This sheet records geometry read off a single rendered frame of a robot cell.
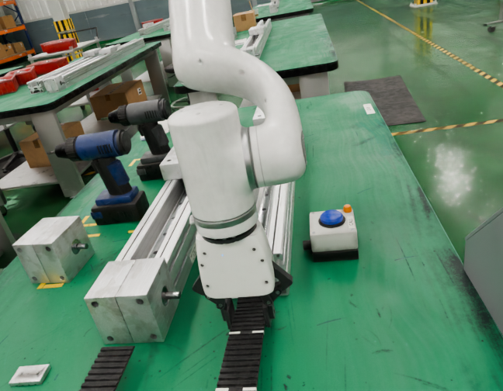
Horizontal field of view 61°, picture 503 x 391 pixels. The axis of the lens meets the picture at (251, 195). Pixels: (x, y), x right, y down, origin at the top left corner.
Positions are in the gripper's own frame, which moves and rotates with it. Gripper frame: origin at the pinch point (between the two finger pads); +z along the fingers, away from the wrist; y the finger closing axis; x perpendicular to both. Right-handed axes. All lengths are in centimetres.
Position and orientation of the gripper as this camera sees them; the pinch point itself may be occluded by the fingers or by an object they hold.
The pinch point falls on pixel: (248, 313)
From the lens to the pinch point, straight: 65.9
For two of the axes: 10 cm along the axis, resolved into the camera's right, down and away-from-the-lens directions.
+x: 1.1, -4.6, 8.8
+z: 1.7, 8.8, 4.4
